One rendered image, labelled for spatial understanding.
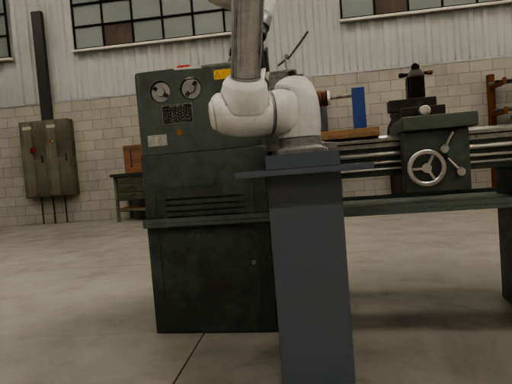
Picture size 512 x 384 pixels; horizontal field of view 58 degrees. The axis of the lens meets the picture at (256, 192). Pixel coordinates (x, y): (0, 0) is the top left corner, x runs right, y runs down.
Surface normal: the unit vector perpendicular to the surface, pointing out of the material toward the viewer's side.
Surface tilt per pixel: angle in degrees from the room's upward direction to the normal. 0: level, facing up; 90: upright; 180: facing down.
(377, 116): 90
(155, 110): 90
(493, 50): 90
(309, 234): 90
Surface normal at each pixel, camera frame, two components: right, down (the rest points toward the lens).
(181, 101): -0.18, 0.06
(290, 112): 0.16, 0.06
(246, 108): 0.19, 0.48
